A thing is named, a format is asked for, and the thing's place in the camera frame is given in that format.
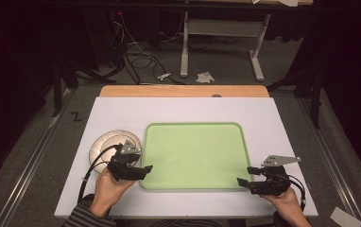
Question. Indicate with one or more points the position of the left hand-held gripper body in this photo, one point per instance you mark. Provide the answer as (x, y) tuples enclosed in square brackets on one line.
[(123, 170)]

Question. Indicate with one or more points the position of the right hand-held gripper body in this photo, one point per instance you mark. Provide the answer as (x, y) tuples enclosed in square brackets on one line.
[(274, 184)]

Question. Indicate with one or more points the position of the round white plate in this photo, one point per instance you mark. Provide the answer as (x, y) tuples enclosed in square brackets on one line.
[(106, 143)]

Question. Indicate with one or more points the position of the person's right hand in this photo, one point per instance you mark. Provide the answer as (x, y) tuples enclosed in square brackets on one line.
[(284, 201)]

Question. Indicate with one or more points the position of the person's left hand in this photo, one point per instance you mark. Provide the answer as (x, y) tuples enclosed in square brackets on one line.
[(107, 189)]

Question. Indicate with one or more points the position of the light green tray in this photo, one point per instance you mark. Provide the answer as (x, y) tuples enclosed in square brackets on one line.
[(196, 156)]

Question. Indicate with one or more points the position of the white table board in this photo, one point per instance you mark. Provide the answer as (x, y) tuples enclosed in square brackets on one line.
[(185, 110)]

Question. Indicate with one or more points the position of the flat white paper sheet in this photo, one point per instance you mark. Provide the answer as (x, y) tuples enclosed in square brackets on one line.
[(345, 218)]

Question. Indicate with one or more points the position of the wooden board strip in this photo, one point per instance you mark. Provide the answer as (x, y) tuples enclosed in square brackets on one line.
[(181, 91)]

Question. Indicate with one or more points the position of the small crumpled white paper scrap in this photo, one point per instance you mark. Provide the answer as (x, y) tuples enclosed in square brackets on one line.
[(163, 76)]

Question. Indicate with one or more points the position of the black metal stand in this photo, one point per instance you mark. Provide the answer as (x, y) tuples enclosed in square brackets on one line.
[(316, 94), (57, 91)]

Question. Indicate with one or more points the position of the large crumpled white paper scrap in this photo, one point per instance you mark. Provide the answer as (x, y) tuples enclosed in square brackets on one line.
[(205, 77)]

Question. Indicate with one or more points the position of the metal floor rail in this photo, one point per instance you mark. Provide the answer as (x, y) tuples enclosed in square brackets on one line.
[(27, 164), (333, 151)]

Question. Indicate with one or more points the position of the white metal desk frame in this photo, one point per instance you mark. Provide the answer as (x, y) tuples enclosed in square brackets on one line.
[(222, 27)]

